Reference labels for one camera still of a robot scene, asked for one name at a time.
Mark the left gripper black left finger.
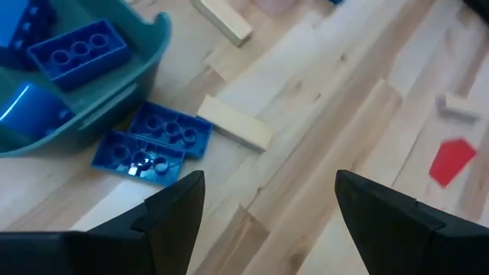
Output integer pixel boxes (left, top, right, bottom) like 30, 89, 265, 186
0, 170, 206, 275

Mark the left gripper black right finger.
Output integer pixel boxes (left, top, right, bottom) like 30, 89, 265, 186
335, 170, 489, 275

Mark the wooden block with blue print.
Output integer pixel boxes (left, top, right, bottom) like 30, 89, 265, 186
435, 92, 483, 124

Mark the teal plastic bin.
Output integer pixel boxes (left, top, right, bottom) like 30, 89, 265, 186
0, 0, 173, 159

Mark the red wedge block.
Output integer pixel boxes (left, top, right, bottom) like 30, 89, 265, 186
428, 137, 478, 189

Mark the plain wooden block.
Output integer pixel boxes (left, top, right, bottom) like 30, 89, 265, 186
196, 94, 274, 153
189, 0, 254, 48

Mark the smooth blue block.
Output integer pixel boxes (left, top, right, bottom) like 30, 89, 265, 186
0, 81, 76, 141

